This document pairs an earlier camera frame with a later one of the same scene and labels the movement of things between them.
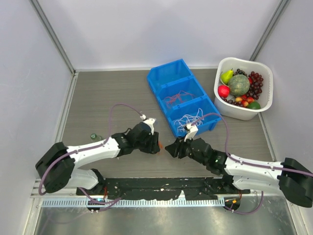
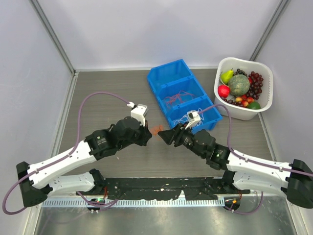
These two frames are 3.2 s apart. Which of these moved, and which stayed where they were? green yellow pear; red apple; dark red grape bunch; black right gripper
Moved: black right gripper
Stayed: red apple; dark red grape bunch; green yellow pear
